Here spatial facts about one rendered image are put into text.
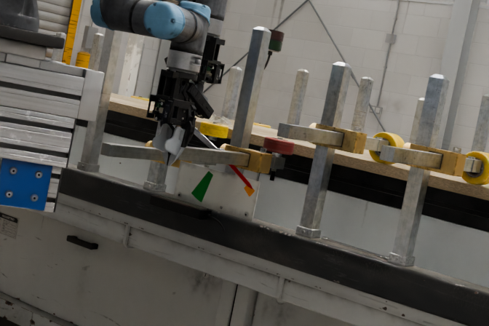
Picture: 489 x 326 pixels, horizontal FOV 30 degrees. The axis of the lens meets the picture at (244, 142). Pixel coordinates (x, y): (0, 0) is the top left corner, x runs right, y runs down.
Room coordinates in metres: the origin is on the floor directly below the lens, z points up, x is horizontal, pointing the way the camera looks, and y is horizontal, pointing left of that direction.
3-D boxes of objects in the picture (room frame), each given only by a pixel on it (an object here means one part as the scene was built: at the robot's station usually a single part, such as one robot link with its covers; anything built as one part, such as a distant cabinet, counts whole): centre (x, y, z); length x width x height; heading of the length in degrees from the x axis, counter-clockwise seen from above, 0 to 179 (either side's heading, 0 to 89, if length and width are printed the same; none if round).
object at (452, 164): (2.02, -0.41, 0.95); 0.13 x 0.06 x 0.05; 55
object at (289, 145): (2.40, -0.09, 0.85); 0.08 x 0.08 x 0.11
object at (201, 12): (2.03, 0.17, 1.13); 0.09 x 0.08 x 0.11; 158
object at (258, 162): (2.31, -0.01, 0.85); 0.13 x 0.06 x 0.05; 55
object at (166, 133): (2.04, 0.18, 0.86); 0.06 x 0.03 x 0.09; 145
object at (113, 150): (2.41, 0.21, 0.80); 0.43 x 0.03 x 0.04; 145
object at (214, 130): (2.57, 0.09, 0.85); 0.08 x 0.08 x 0.11
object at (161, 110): (2.03, 0.17, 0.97); 0.09 x 0.08 x 0.12; 145
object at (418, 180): (2.03, -0.40, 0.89); 0.03 x 0.03 x 0.48; 55
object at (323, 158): (2.18, -0.19, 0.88); 0.03 x 0.03 x 0.48; 55
